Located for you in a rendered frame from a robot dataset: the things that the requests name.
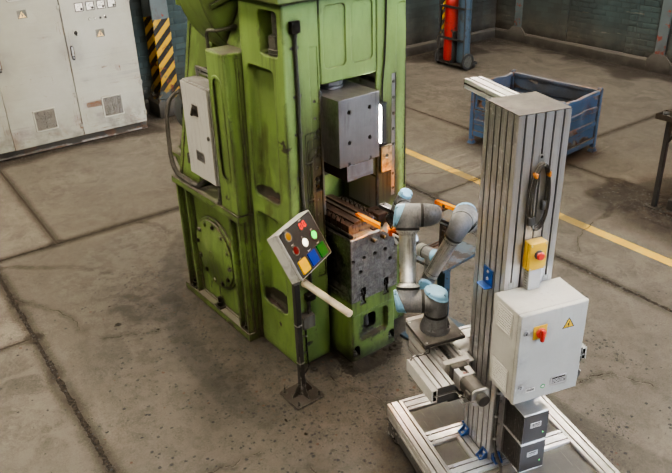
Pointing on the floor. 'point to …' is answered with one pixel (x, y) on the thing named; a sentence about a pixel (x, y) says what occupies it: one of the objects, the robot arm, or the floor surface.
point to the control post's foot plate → (301, 395)
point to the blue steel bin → (580, 95)
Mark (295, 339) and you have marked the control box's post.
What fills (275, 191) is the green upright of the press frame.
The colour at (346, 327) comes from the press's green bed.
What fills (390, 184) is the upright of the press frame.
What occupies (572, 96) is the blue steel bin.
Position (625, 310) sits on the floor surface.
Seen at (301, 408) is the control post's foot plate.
